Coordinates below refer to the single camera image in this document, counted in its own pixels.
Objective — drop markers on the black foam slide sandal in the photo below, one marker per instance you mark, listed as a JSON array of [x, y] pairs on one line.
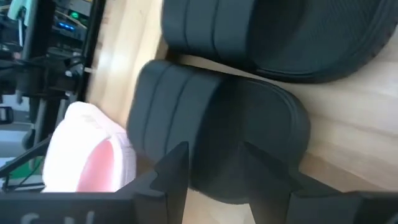
[[174, 102], [280, 31]]

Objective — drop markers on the pink foam slide sandal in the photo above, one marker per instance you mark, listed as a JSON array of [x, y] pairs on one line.
[[77, 146]]

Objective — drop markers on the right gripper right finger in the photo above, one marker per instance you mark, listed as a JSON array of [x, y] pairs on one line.
[[267, 193]]

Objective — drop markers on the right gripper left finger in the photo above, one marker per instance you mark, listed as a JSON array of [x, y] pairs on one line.
[[175, 186]]

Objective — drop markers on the black aluminium table frame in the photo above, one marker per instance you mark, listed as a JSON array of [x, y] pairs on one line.
[[93, 46]]

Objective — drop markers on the black electronics box with lights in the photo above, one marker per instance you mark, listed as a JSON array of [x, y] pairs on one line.
[[66, 26]]

